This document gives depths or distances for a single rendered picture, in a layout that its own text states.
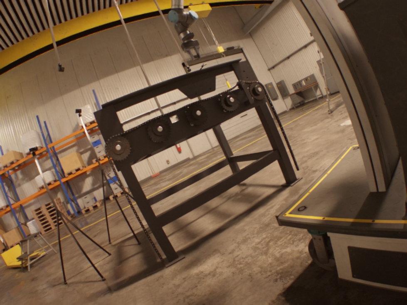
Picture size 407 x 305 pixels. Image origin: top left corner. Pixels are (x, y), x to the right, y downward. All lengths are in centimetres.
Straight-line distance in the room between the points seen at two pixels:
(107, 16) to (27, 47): 313
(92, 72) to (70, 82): 117
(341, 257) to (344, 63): 56
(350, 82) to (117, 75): 1126
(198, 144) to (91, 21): 749
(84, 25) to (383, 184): 876
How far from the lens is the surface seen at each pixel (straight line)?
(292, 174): 201
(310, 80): 1303
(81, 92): 1145
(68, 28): 882
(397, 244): 63
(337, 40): 70
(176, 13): 163
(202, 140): 1128
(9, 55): 915
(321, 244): 87
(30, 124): 1180
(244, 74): 195
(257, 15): 1418
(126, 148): 145
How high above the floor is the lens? 69
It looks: 4 degrees down
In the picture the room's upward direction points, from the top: 25 degrees counter-clockwise
